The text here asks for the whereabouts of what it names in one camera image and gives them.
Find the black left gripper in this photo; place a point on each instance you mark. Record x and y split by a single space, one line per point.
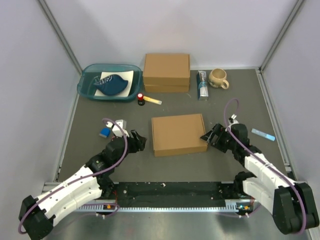
136 146

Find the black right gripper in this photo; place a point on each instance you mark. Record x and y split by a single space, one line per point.
219 130

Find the brown cardboard box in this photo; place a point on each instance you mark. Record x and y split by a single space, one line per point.
178 135

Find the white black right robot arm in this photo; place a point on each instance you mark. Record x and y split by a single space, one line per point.
291 203

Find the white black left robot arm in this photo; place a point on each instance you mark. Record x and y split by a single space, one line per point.
39 215

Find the blue toothpaste box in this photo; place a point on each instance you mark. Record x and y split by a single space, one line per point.
202 85

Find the lower folded cardboard box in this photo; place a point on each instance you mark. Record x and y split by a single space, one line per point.
166 88

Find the folded cardboard box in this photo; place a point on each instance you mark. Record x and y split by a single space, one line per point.
166 69
166 88

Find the upper folded cardboard box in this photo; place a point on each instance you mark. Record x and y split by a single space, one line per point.
166 69

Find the blue small eraser block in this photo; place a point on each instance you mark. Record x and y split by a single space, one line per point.
105 132

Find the red black stamp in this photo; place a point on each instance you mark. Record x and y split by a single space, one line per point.
140 99

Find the yellow highlighter marker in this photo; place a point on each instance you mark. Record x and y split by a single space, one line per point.
152 100

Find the beige ceramic mug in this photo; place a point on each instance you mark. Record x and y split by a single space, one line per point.
218 79

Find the light blue marker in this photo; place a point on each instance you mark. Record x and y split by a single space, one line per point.
263 134

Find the dark blue shoe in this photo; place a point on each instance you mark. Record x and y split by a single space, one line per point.
111 85

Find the teal plastic bin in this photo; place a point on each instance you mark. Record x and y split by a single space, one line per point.
86 89

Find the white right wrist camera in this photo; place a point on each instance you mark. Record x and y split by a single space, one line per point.
232 120

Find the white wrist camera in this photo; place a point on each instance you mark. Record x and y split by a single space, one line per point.
118 129
232 120

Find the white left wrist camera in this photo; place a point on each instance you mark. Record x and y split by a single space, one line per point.
118 129

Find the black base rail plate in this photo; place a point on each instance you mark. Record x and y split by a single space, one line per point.
173 194

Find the grey slotted cable duct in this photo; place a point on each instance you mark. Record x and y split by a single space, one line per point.
227 206

